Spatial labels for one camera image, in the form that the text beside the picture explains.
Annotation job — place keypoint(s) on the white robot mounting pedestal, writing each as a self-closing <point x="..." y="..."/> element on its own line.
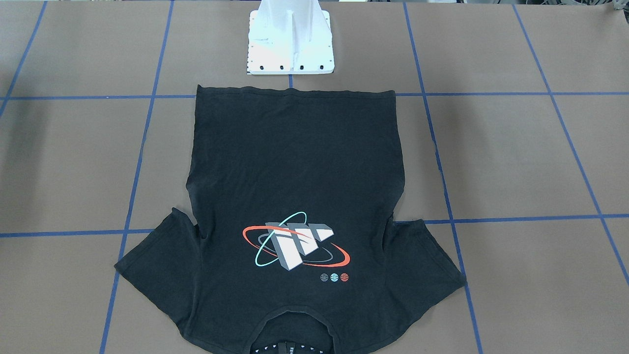
<point x="290" y="37"/>

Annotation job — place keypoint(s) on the black printed t-shirt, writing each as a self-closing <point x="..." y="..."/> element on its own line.
<point x="294" y="248"/>

